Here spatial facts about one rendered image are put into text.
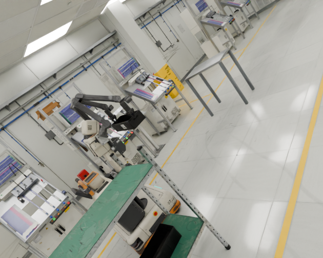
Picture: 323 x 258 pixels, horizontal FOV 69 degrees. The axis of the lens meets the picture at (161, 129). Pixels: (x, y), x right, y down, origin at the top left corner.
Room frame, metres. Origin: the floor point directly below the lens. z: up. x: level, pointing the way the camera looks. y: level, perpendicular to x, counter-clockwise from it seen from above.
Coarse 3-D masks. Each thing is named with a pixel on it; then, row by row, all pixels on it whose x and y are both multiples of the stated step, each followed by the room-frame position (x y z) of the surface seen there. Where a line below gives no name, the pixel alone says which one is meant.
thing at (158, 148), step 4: (140, 128) 4.15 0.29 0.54; (144, 132) 4.16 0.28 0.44; (148, 136) 4.16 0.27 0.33; (148, 140) 4.18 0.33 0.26; (152, 140) 4.17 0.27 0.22; (152, 144) 4.17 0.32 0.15; (156, 144) 4.18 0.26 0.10; (164, 144) 4.16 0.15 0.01; (156, 148) 4.16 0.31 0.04; (160, 148) 4.11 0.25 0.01; (156, 152) 4.10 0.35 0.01
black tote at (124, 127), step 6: (132, 114) 2.58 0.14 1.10; (138, 114) 2.37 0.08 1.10; (120, 120) 2.89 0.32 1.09; (126, 120) 2.85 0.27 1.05; (132, 120) 2.33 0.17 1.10; (138, 120) 2.36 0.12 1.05; (114, 126) 2.77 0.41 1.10; (120, 126) 2.60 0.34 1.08; (126, 126) 2.47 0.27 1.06; (132, 126) 2.34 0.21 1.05
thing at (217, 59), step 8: (216, 56) 3.55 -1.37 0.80; (224, 56) 3.33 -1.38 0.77; (232, 56) 3.49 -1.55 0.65; (200, 64) 3.86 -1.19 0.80; (208, 64) 3.47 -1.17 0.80; (192, 72) 3.80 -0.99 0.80; (200, 72) 3.49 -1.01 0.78; (224, 72) 3.24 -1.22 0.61; (240, 72) 3.51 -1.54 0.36; (232, 80) 3.22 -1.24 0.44; (248, 80) 3.48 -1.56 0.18; (192, 88) 3.73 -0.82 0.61; (208, 88) 4.01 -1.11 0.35; (216, 96) 3.99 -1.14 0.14; (240, 96) 3.24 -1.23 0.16; (208, 112) 3.75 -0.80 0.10
